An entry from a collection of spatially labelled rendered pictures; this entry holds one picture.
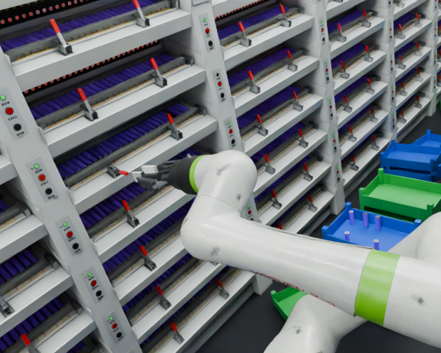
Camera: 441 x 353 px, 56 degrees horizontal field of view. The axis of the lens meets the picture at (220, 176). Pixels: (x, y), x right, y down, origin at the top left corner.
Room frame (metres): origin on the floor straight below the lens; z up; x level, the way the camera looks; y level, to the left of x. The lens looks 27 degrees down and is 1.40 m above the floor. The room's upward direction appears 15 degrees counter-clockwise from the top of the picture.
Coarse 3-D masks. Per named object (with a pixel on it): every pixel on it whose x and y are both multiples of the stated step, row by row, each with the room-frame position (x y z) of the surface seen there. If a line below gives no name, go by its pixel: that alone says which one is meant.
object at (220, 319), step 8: (328, 208) 1.92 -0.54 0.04; (320, 216) 1.86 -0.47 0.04; (312, 224) 1.81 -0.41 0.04; (304, 232) 1.76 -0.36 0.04; (248, 288) 1.46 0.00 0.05; (240, 296) 1.42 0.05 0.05; (248, 296) 1.45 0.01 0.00; (232, 304) 1.38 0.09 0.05; (240, 304) 1.41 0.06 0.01; (224, 312) 1.35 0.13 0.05; (232, 312) 1.38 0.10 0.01; (216, 320) 1.32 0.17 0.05; (224, 320) 1.34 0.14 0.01; (208, 328) 1.28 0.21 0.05; (216, 328) 1.31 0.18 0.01; (200, 336) 1.25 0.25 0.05; (208, 336) 1.27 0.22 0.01; (192, 344) 1.22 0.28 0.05; (200, 344) 1.24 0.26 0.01; (184, 352) 1.19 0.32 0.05; (192, 352) 1.21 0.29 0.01
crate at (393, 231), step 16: (352, 208) 1.41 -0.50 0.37; (336, 224) 1.36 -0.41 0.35; (368, 224) 1.34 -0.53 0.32; (384, 224) 1.30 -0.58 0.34; (400, 224) 1.25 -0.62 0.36; (416, 224) 1.19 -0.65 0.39; (336, 240) 1.25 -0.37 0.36; (352, 240) 1.27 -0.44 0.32; (368, 240) 1.25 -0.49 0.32; (384, 240) 1.23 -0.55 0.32; (400, 240) 1.20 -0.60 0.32
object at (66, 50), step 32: (64, 0) 1.36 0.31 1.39; (96, 0) 1.43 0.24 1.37; (128, 0) 1.49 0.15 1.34; (160, 0) 1.55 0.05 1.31; (0, 32) 1.23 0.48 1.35; (32, 32) 1.26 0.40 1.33; (64, 32) 1.24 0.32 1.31; (96, 32) 1.30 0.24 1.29; (128, 32) 1.30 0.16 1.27; (160, 32) 1.36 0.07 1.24; (32, 64) 1.11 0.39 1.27; (64, 64) 1.14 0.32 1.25
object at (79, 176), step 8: (184, 112) 1.46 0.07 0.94; (192, 112) 1.46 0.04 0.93; (176, 120) 1.41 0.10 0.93; (184, 120) 1.44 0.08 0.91; (160, 128) 1.36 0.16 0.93; (144, 136) 1.32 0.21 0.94; (152, 136) 1.33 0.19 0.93; (128, 144) 1.28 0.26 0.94; (136, 144) 1.29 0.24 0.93; (144, 144) 1.30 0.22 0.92; (120, 152) 1.24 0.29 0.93; (128, 152) 1.27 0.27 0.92; (104, 160) 1.21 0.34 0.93; (112, 160) 1.22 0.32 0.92; (120, 160) 1.23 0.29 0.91; (88, 168) 1.17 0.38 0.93; (96, 168) 1.18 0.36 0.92; (72, 176) 1.14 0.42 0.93; (80, 176) 1.15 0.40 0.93; (72, 184) 1.13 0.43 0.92; (80, 184) 1.13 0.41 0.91
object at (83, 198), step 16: (192, 96) 1.52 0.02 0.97; (144, 112) 1.46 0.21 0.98; (208, 112) 1.47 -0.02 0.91; (112, 128) 1.37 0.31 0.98; (176, 128) 1.40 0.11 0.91; (192, 128) 1.39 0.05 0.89; (208, 128) 1.42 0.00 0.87; (80, 144) 1.29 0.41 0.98; (160, 144) 1.31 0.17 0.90; (176, 144) 1.31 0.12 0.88; (128, 160) 1.24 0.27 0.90; (144, 160) 1.23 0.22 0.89; (160, 160) 1.27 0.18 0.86; (128, 176) 1.18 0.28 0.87; (80, 192) 1.10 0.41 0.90; (96, 192) 1.10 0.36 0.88; (112, 192) 1.14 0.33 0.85; (80, 208) 1.07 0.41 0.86
